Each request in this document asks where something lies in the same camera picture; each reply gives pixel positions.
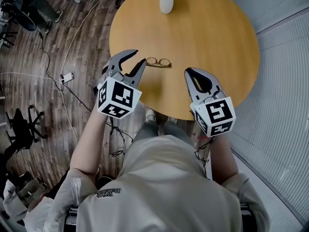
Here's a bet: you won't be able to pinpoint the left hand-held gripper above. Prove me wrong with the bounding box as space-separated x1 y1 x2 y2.
93 49 147 120

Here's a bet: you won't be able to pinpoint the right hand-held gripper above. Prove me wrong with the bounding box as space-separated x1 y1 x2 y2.
184 67 237 138

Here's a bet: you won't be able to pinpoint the brown-framed eyeglasses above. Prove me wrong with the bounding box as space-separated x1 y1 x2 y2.
145 57 173 69

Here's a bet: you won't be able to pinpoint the person's left forearm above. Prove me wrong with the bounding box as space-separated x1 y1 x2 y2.
69 105 114 176

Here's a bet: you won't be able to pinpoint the person's right forearm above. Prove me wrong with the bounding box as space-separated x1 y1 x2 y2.
209 131 240 186

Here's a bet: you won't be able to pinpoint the person's left shoe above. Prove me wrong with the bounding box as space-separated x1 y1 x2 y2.
145 108 156 125

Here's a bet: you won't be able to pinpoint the white power strip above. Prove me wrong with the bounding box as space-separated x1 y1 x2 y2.
59 72 74 84

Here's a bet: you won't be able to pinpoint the person's grey trousers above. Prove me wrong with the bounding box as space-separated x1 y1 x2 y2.
133 120 192 143

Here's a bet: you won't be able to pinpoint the white window blind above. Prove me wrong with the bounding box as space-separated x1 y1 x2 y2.
230 10 309 228

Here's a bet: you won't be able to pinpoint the white ceramic vase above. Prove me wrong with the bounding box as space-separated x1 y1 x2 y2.
159 0 175 15

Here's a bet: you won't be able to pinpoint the person's light t-shirt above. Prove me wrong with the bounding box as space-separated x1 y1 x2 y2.
44 134 271 232

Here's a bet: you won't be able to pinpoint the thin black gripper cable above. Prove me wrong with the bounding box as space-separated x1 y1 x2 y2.
194 136 216 176
105 116 134 158

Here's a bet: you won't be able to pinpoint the long black cable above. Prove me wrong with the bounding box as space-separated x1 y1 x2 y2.
36 28 136 142

